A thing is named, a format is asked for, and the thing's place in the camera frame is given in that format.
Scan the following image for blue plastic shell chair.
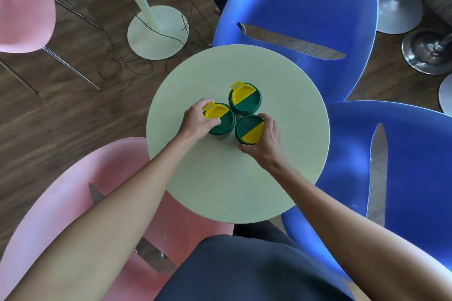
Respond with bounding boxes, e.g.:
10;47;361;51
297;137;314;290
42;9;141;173
212;0;379;106
281;100;452;282

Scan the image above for green jar with yellow-green lid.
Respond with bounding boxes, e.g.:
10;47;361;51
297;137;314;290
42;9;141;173
204;101;236;136
228;81;262;116
234;114;265;146

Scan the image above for person's left hand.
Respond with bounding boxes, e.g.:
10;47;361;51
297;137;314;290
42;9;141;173
177;99;222;144

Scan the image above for white round pedestal base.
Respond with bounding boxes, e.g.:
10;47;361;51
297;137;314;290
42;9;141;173
438;73;452;116

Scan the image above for chrome pedestal base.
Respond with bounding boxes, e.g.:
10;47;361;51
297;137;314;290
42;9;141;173
401;30;452;76

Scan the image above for pale green pedestal table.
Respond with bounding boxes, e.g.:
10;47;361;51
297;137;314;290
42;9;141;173
40;0;190;61

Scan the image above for person's right hand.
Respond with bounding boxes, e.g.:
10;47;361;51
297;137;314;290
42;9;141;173
238;113;292;173

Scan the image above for pink plastic shell chair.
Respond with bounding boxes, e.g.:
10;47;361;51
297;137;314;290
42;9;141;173
0;0;102;95
0;137;235;301

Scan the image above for person's right forearm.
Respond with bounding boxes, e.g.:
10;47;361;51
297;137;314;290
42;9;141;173
263;165;452;301

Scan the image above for person's left forearm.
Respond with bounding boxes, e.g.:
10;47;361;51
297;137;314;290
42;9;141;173
7;131;194;301

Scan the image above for person's dark navy shorts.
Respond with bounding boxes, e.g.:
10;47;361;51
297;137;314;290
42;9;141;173
154;221;356;301

